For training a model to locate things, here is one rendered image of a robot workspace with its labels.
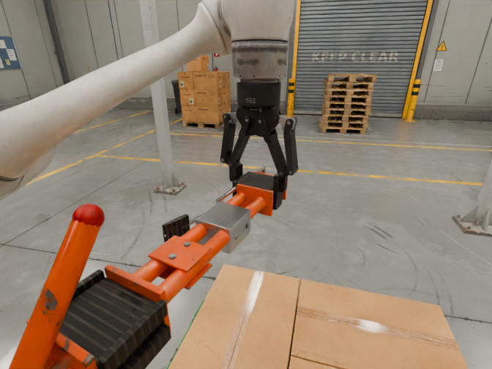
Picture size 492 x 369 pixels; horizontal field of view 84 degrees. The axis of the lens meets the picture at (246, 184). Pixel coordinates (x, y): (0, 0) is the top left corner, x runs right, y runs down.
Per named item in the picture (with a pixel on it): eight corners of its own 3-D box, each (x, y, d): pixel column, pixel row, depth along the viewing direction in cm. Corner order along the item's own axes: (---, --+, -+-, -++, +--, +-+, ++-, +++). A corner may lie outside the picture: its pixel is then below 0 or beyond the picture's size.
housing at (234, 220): (231, 255, 41) (230, 230, 39) (195, 243, 43) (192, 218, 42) (252, 232, 46) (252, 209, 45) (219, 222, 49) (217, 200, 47)
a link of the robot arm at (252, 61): (274, 39, 38) (272, 84, 41) (296, 43, 46) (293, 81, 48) (220, 42, 42) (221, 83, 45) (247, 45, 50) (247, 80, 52)
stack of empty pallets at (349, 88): (368, 135, 640) (378, 75, 588) (320, 132, 662) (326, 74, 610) (359, 124, 756) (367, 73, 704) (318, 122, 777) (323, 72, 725)
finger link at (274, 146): (264, 116, 50) (270, 113, 49) (285, 172, 52) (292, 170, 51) (254, 119, 47) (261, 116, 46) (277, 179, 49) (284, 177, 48)
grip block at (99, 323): (107, 417, 22) (91, 370, 20) (39, 361, 26) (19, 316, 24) (177, 334, 29) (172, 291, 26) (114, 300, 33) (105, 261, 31)
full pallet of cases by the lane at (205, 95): (219, 128, 705) (216, 53, 635) (181, 127, 725) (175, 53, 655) (230, 119, 814) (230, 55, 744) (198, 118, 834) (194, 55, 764)
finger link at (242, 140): (252, 119, 47) (245, 115, 47) (229, 170, 53) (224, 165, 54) (261, 116, 50) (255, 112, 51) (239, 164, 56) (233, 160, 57)
